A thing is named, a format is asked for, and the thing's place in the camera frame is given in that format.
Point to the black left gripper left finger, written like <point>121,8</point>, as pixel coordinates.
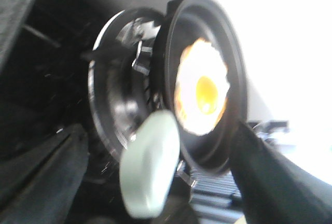
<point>39,186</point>

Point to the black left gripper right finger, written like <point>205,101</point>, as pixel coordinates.
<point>273,188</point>

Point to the white plate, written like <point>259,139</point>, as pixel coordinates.
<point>148,164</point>

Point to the fried egg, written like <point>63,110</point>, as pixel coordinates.
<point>201,88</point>

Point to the black frying pan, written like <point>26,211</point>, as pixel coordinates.
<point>185,22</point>

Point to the black left pan support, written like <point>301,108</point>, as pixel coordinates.
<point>121,31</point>

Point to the black left gas burner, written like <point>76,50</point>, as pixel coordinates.
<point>128,90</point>

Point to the black glass cooktop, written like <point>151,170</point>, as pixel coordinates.
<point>44,86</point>

